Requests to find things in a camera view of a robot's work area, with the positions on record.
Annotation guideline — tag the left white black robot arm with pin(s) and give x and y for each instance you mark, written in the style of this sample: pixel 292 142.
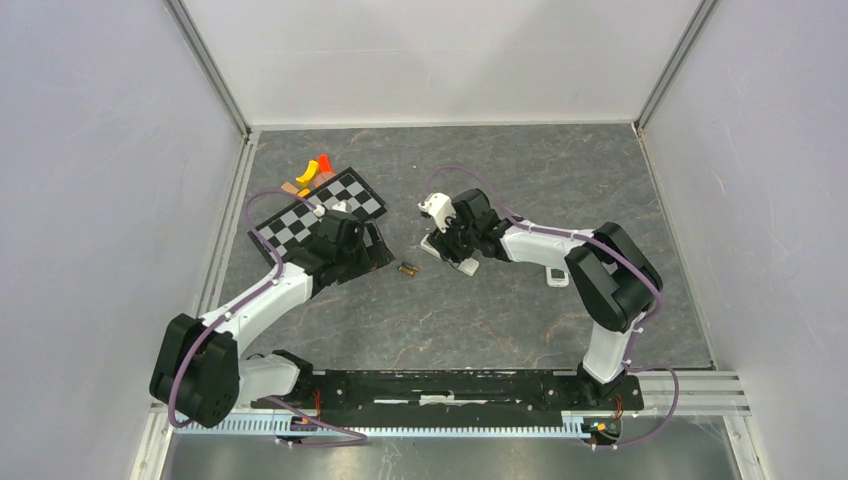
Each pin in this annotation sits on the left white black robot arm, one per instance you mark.
pixel 201 373

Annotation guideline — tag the brown toy block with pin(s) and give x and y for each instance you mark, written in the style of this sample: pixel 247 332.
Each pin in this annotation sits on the brown toy block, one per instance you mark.
pixel 290 189

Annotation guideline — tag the red toy block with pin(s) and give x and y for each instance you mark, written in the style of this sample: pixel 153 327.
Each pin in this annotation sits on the red toy block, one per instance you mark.
pixel 325 164

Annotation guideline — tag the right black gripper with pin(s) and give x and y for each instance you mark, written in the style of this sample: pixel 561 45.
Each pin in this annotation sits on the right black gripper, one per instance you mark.
pixel 444 241

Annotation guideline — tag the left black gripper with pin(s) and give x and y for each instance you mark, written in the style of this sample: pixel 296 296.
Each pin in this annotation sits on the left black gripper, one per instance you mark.
pixel 372 257

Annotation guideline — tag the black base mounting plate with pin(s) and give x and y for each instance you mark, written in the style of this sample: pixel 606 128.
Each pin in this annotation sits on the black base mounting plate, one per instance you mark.
pixel 459 398

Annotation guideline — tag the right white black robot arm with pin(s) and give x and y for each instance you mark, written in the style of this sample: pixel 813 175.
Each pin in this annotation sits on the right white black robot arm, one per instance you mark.
pixel 617 284

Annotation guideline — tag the white slotted cable duct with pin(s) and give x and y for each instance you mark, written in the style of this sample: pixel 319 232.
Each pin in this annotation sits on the white slotted cable duct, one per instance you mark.
pixel 285 424

